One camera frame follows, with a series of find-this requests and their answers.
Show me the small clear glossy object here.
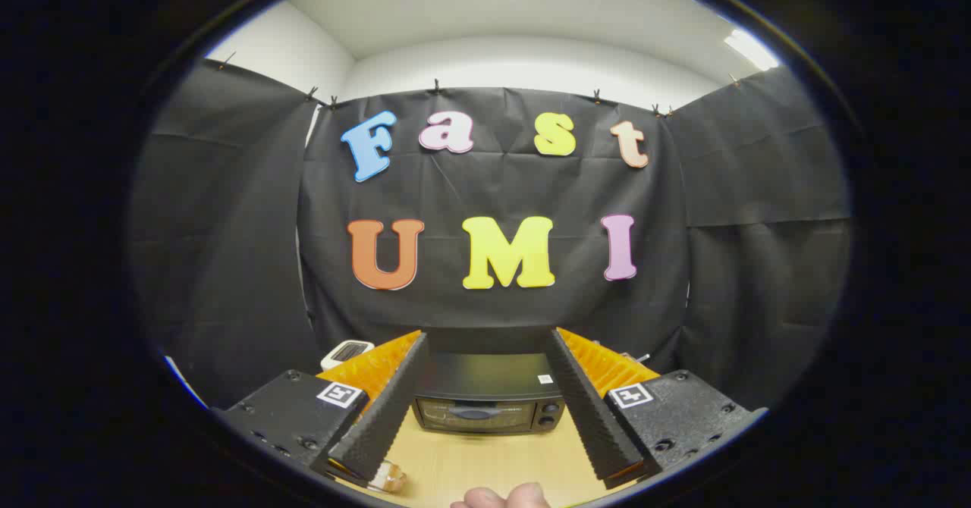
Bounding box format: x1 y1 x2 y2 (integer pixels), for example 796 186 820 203
368 459 408 494

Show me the black toaster oven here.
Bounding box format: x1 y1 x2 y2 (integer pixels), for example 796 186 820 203
412 326 568 434

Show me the small ceiling light panel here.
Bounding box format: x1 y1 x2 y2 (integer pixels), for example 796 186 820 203
724 29 780 71

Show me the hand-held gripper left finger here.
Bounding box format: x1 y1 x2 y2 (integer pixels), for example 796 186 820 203
215 331 430 486

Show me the white bread toaster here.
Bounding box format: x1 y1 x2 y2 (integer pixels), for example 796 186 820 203
320 340 376 372

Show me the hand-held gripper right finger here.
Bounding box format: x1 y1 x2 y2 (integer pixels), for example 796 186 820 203
546 328 767 490

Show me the row of black cloth clips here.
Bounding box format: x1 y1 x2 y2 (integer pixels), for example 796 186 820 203
220 52 740 118

